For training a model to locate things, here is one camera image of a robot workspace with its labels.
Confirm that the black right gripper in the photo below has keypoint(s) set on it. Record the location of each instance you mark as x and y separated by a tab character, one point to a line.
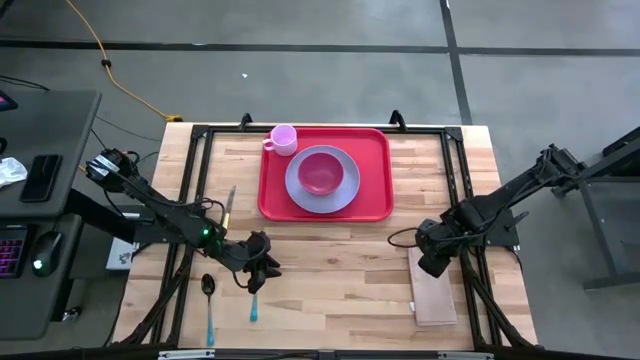
434	245

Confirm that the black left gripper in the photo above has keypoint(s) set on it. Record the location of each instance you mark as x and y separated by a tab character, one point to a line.
250	250

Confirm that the beige napkin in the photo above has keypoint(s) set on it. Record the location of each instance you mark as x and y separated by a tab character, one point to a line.
432	300

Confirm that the lilac round plate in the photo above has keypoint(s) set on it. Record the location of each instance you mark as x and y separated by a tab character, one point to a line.
322	205

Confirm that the magenta bowl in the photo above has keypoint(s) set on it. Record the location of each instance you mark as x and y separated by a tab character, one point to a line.
320	172

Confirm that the pink mug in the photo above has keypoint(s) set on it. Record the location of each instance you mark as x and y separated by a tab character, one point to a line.
282	139

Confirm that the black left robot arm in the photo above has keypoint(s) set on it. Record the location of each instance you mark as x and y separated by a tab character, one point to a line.
165	207

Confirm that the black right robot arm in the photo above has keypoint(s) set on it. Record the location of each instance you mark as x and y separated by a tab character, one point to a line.
500	202

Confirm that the red plastic tray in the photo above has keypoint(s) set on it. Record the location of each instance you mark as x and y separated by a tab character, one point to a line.
277	210

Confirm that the black table clamp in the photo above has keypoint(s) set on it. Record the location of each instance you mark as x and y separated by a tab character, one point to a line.
245	121
397	120

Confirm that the white printed box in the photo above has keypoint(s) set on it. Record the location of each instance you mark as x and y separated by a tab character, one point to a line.
120	255

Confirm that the desk caster wheel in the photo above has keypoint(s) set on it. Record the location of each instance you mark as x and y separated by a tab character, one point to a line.
73	314

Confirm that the black computer mouse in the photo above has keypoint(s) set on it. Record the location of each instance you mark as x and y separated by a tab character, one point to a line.
47	252

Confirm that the black smartphone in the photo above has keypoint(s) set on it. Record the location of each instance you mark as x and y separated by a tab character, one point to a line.
41	177

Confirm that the backlit keyboard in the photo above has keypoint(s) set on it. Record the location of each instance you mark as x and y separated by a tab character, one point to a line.
10	255

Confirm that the grey computer desk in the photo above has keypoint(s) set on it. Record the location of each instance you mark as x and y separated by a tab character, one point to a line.
50	125

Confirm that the white crumpled tissue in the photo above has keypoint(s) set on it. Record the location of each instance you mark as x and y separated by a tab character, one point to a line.
10	172

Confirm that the dark device with pink light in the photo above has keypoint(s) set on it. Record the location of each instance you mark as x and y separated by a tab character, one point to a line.
6	101

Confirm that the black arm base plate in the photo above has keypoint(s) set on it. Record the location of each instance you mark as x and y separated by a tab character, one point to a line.
505	236
145	236

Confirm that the silver metal bracket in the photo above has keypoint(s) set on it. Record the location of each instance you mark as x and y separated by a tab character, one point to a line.
465	356
185	354

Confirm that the black aluminium table frame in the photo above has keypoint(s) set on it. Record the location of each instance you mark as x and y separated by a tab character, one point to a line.
225	129

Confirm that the grey metal table frame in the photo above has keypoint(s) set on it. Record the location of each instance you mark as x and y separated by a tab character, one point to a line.
598	235

